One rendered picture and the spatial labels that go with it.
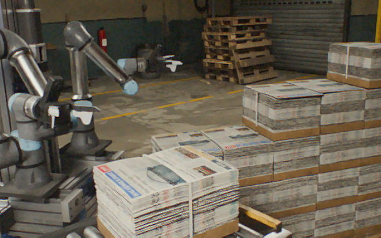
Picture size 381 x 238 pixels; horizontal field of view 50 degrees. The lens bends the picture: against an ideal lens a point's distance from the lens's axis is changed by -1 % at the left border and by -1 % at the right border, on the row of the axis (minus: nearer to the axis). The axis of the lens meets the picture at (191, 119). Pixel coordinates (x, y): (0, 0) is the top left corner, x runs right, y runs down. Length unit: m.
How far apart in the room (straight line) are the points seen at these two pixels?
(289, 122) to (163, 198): 1.19
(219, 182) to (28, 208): 0.90
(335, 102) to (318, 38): 7.38
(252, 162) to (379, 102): 0.83
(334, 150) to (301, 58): 7.59
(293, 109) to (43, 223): 1.33
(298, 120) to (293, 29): 7.90
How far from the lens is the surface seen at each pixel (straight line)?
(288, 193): 2.35
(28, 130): 1.46
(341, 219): 2.67
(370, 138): 2.59
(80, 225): 1.51
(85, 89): 2.31
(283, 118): 2.19
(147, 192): 1.15
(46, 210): 1.81
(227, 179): 1.29
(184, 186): 1.20
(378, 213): 2.85
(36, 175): 1.80
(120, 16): 9.39
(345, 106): 2.40
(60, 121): 1.30
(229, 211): 1.35
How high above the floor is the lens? 1.52
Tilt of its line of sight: 15 degrees down
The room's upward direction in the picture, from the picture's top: 1 degrees counter-clockwise
